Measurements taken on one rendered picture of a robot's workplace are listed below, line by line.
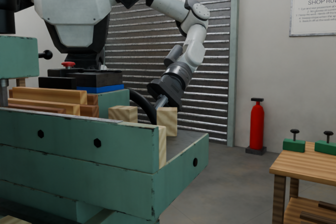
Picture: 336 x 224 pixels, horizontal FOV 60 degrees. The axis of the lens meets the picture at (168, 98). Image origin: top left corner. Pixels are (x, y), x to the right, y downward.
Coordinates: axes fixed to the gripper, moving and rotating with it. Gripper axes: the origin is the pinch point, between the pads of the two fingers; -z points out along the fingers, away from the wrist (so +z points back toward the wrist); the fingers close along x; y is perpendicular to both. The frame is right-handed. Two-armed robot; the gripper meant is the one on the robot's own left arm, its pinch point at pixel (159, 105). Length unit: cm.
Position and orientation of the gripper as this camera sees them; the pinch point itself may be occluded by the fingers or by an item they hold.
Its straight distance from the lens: 85.1
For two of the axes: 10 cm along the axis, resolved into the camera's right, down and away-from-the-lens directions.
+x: -6.9, -6.9, -2.2
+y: 6.1, -4.1, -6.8
